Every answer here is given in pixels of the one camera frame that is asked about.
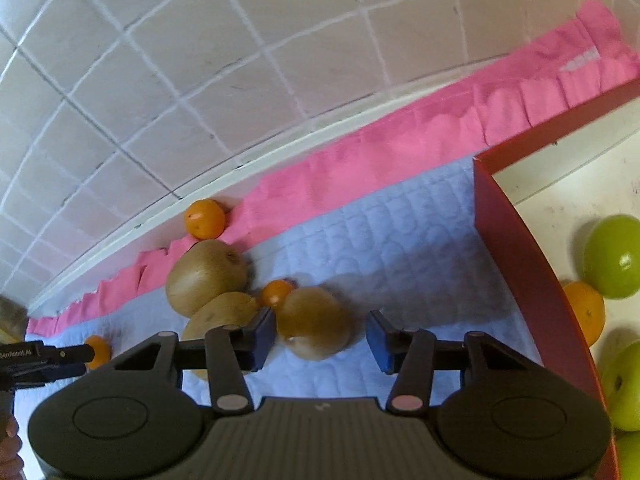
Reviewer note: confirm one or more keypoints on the green apple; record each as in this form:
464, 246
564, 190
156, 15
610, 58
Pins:
622, 385
631, 457
612, 256

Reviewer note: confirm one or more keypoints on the blue quilt with pink ruffle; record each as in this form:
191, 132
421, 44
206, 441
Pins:
400, 240

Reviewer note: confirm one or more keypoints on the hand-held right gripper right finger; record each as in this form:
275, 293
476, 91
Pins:
380, 342

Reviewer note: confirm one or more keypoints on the red cardboard box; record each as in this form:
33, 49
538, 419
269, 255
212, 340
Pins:
510, 240

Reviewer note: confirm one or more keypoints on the large brown kiwi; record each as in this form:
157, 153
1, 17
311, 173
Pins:
206, 277
220, 312

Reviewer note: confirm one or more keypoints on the person's left hand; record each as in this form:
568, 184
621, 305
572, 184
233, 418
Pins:
10, 455

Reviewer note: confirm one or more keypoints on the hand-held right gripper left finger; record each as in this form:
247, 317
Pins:
262, 335

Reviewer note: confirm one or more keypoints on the large orange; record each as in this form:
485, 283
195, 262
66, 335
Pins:
585, 317

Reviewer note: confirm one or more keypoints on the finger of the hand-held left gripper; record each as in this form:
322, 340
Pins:
62, 357

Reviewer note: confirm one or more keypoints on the small orange tangerine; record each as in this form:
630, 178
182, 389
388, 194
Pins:
275, 293
204, 218
101, 352

